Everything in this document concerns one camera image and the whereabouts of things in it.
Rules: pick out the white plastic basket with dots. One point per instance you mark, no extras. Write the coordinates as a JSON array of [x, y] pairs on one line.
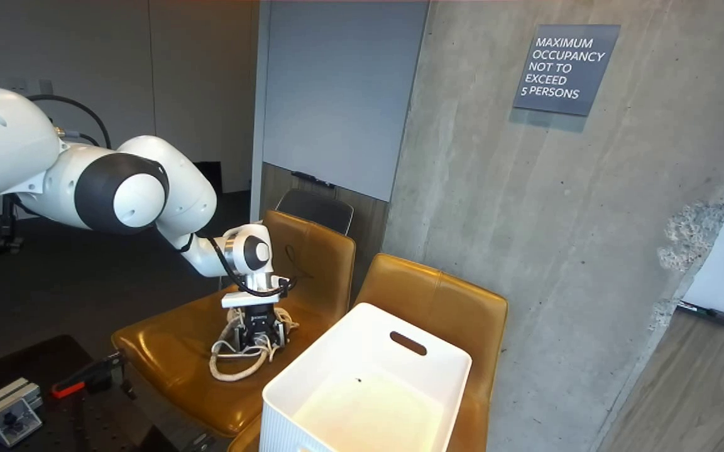
[[373, 383]]

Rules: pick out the black red clamp tool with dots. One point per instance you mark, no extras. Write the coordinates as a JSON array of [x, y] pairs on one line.
[[92, 378]]

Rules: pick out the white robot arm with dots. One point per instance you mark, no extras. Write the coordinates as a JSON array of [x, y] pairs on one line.
[[141, 184]]

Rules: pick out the black camera tripod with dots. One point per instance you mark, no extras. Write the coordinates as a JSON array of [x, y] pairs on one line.
[[9, 228]]

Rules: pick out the golden chair with ropes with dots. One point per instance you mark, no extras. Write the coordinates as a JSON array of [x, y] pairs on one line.
[[171, 351]]

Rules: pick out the wall whiteboard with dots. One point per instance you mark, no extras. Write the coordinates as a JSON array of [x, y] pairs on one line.
[[339, 88]]

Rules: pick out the golden chair under basket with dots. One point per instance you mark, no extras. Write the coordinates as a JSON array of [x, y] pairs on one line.
[[449, 308]]

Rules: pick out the grey occupancy sign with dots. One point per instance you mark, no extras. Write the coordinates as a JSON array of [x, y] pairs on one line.
[[564, 70]]

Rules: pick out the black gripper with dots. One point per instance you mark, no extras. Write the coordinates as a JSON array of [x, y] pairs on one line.
[[258, 323]]

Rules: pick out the aluminium rail bracket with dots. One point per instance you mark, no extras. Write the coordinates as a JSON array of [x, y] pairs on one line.
[[19, 411]]

